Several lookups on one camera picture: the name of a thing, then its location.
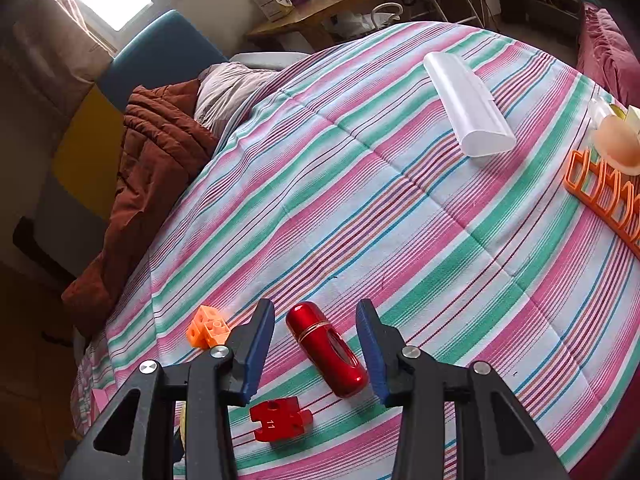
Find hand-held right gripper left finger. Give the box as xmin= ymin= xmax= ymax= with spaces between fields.
xmin=60 ymin=298 xmax=276 ymax=480

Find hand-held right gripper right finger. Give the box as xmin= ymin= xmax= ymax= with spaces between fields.
xmin=356 ymin=299 xmax=571 ymax=480

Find red metallic capsule case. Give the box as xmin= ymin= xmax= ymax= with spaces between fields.
xmin=285 ymin=302 xmax=370 ymax=400

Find orange building blocks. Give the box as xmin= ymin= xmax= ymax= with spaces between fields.
xmin=186 ymin=305 xmax=232 ymax=350

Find red puzzle piece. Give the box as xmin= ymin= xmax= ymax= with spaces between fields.
xmin=249 ymin=396 xmax=313 ymax=445

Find striped bed sheet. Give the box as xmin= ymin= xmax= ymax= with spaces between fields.
xmin=70 ymin=21 xmax=640 ymax=480

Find brown quilt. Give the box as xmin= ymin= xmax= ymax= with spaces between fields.
xmin=61 ymin=80 xmax=221 ymax=338

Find white translucent long case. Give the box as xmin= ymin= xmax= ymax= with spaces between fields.
xmin=423 ymin=51 xmax=517 ymax=158

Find orange plastic rack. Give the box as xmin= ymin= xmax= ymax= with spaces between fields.
xmin=565 ymin=149 xmax=640 ymax=261

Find blue yellow grey headboard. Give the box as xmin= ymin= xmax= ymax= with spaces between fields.
xmin=12 ymin=9 xmax=231 ymax=281

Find peach egg-shaped sponge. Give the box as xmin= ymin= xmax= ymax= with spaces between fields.
xmin=592 ymin=115 xmax=640 ymax=177

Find clear small bottle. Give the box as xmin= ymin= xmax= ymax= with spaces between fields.
xmin=587 ymin=96 xmax=616 ymax=133

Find white plastic bag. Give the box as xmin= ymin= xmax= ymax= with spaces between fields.
xmin=332 ymin=2 xmax=403 ymax=36

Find wooden side table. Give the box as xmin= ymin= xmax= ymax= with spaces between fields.
xmin=245 ymin=0 xmax=403 ymax=53

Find beige curtain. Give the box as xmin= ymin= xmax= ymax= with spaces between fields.
xmin=12 ymin=0 xmax=117 ymax=86

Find red bed skirt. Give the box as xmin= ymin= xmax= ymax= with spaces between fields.
xmin=570 ymin=1 xmax=640 ymax=480

